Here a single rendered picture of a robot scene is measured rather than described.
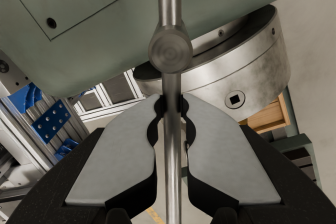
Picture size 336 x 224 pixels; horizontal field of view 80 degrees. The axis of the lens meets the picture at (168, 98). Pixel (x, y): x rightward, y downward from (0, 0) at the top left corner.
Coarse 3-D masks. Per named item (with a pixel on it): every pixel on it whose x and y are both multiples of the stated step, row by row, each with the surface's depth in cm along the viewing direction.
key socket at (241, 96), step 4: (232, 92) 32; (236, 92) 32; (240, 92) 32; (228, 96) 32; (232, 96) 35; (236, 96) 34; (240, 96) 33; (224, 100) 33; (228, 100) 33; (232, 100) 34; (236, 100) 34; (240, 100) 33; (228, 104) 33; (232, 104) 33; (236, 104) 33; (240, 104) 33
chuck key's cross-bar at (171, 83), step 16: (160, 0) 10; (176, 0) 10; (160, 16) 11; (176, 16) 10; (176, 80) 12; (176, 96) 13; (176, 112) 13; (176, 128) 13; (176, 144) 14; (176, 160) 14; (176, 176) 14; (176, 192) 15; (176, 208) 15
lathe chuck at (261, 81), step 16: (272, 48) 32; (256, 64) 31; (272, 64) 33; (288, 64) 38; (224, 80) 31; (240, 80) 31; (256, 80) 32; (272, 80) 34; (288, 80) 37; (208, 96) 32; (224, 96) 32; (256, 96) 33; (272, 96) 34; (240, 112) 34
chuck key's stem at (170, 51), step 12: (156, 36) 9; (168, 36) 9; (180, 36) 9; (156, 48) 10; (168, 48) 10; (180, 48) 10; (192, 48) 10; (156, 60) 10; (168, 60) 10; (180, 60) 10; (168, 72) 10
